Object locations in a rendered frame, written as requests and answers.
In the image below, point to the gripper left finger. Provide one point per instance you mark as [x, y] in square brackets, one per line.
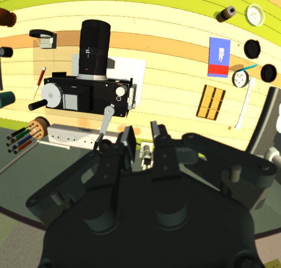
[65, 180]

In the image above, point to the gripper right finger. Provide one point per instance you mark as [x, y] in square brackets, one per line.
[219, 153]

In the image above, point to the grey stand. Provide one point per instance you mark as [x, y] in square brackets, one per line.
[266, 118]

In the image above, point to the silver advance lever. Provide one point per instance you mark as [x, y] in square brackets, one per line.
[105, 120]

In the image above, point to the grey speed dial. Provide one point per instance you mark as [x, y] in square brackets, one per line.
[51, 95]

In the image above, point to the black round cap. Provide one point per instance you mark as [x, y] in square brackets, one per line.
[252, 49]
[268, 73]

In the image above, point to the grey cap rack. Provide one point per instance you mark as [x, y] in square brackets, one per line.
[45, 39]

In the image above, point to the white rod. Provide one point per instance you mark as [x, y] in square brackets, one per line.
[55, 144]

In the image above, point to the white power strip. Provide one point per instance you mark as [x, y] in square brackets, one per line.
[70, 136]

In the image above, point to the yellow and black parts tray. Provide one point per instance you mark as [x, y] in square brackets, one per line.
[210, 102]

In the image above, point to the grey rod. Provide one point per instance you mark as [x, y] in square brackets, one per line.
[17, 161]

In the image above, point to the brown ball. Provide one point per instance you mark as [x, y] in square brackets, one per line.
[105, 145]

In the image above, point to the white knob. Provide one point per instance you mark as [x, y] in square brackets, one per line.
[273, 157]

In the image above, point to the white long tool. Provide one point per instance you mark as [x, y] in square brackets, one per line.
[244, 105]

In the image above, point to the cork screwdriver holder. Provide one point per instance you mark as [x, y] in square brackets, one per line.
[39, 127]

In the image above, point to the white disc with black rim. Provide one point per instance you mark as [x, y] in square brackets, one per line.
[240, 79]

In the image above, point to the teal tool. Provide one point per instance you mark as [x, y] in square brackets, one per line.
[249, 67]

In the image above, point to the blue and red box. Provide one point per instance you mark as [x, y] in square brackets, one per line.
[219, 54]

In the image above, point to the green cylinder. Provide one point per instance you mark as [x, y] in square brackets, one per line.
[6, 99]

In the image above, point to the red screwdriver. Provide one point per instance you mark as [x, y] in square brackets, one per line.
[40, 77]

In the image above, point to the yellow pad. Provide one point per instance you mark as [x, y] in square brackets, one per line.
[273, 264]

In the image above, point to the white work mat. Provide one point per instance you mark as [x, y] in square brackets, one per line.
[129, 70]

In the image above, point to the black and gold cylinder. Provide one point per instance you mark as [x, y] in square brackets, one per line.
[226, 14]

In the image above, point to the black short cylinder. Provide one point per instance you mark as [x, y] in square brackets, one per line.
[6, 52]

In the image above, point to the white round dish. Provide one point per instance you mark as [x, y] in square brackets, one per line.
[255, 15]

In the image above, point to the brown round object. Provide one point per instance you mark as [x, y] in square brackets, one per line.
[6, 17]

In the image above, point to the black camera body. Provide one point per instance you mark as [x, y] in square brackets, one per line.
[98, 96]

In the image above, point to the black camera lens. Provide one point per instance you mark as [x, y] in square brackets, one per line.
[94, 43]

